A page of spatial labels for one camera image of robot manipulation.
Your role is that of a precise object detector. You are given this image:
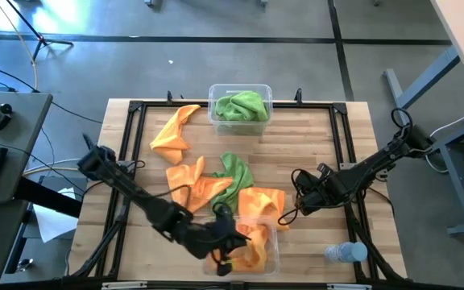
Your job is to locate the clear water bottle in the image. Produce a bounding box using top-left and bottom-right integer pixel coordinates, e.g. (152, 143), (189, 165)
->
(323, 241), (369, 264)

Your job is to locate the round metal object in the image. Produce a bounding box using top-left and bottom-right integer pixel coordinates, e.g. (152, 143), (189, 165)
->
(16, 257), (35, 273)

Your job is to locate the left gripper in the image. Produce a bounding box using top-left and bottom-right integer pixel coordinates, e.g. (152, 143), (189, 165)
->
(187, 215), (253, 278)

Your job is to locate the yellow cable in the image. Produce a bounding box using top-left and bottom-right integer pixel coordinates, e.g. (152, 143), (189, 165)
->
(0, 0), (39, 93)

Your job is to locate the white bracket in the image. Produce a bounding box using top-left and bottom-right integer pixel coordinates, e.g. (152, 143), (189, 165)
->
(326, 283), (373, 290)

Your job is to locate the black diagonal strut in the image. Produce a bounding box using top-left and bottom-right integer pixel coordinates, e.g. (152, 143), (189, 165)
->
(69, 213), (126, 280)
(346, 217), (404, 283)

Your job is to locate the clear plastic bin, paper label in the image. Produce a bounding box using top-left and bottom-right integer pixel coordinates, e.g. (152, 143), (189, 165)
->
(207, 82), (274, 137)

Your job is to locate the white cable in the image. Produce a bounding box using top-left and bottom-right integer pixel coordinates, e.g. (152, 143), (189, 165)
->
(424, 102), (464, 175)

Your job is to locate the black beam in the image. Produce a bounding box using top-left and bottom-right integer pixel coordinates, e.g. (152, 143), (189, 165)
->
(14, 176), (83, 219)

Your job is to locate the green microfiber towel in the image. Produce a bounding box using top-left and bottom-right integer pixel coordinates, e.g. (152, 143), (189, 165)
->
(209, 151), (255, 213)
(231, 108), (269, 123)
(214, 94), (241, 122)
(231, 90), (271, 122)

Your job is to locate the gray metal stand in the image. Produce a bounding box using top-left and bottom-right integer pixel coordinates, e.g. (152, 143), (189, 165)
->
(431, 100), (464, 238)

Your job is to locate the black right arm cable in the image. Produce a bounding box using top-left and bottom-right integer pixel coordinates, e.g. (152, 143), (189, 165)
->
(276, 168), (317, 226)

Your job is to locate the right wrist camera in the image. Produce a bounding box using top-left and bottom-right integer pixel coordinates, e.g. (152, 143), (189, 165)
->
(316, 162), (337, 180)

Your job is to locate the black table frame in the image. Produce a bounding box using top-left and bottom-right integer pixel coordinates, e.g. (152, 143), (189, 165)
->
(93, 98), (380, 285)

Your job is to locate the white paper sheet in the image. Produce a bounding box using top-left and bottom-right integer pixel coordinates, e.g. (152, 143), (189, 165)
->
(32, 186), (81, 244)

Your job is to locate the black floor cable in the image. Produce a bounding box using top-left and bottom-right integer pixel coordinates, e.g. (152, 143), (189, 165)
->
(0, 56), (39, 93)
(50, 101), (104, 125)

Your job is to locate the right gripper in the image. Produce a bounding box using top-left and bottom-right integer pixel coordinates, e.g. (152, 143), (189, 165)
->
(296, 175), (346, 217)

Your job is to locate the black tripod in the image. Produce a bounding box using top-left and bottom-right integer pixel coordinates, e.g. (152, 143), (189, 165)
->
(5, 0), (75, 62)

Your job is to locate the gray desk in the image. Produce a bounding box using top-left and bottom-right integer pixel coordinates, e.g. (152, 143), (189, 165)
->
(0, 91), (54, 285)

